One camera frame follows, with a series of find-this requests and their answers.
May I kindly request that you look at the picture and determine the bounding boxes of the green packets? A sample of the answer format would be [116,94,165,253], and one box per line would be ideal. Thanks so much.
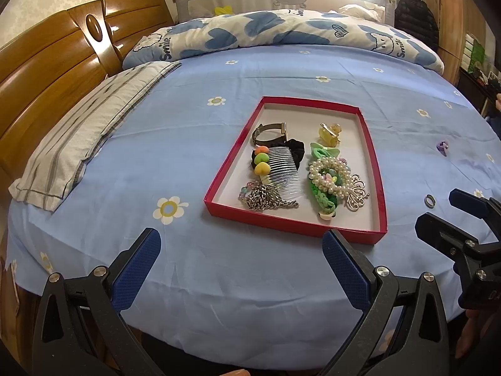
[464,33,487,72]

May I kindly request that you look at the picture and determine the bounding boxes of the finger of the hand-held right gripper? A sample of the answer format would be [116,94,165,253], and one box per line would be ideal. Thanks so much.
[415,212,491,274]
[448,189,501,243]

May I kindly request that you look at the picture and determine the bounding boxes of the silver chain necklace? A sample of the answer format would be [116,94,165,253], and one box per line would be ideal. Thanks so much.
[245,182,300,212]

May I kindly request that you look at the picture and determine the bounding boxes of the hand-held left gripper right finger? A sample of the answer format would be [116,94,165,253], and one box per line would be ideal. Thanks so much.
[321,228,451,376]

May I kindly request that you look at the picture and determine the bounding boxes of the wooden headboard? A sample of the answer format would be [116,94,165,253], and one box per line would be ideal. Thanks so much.
[0,0,175,177]

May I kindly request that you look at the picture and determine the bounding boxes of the wrist watch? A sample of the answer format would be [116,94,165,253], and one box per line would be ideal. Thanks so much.
[251,122,287,146]

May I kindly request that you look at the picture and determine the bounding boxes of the pastel bead bracelet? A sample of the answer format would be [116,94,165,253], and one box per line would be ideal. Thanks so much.
[240,180,261,202]

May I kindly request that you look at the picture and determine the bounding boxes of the red shallow tray box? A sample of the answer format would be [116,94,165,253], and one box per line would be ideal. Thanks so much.
[203,96,388,245]

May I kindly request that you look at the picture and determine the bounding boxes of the grey bed rail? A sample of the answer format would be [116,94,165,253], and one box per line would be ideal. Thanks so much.
[174,0,396,24]

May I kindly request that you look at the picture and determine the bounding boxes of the white cloth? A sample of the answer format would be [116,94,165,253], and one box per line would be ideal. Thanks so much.
[340,3,381,22]

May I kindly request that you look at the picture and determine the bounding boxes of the black scrunchie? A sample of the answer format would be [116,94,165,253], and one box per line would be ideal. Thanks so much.
[250,138,306,169]

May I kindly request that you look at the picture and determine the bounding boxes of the person's right hand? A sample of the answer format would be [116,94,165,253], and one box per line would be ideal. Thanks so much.
[456,307,486,360]

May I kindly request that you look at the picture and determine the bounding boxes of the black puffer jacket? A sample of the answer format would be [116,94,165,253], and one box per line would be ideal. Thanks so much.
[393,0,440,51]

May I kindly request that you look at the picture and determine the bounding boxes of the white quilt with blue hearts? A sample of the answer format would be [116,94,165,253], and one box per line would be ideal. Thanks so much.
[122,8,445,75]

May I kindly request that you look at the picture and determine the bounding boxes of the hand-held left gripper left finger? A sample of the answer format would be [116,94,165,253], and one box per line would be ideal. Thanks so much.
[31,227,173,376]

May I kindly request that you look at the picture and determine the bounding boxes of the light green hair bow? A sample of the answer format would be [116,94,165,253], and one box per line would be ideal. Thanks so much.
[310,142,340,160]

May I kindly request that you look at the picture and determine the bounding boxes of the clear hair comb with hearts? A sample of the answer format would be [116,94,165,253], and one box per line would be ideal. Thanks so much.
[252,146,301,206]

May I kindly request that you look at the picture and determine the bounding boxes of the grey striped pillow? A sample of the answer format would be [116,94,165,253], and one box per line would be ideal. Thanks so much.
[8,60,183,212]

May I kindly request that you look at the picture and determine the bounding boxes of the pearl bracelet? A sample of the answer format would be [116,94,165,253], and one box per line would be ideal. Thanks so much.
[307,157,353,200]

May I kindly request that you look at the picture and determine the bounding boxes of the wooden wardrobe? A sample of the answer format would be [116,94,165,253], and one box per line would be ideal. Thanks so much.
[421,0,482,83]

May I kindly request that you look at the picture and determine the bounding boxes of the green braided hair tie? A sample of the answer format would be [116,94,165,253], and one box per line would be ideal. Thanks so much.
[307,178,341,220]

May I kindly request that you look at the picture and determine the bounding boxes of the yellow claw hair clip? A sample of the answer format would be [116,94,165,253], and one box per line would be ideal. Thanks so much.
[317,123,342,146]

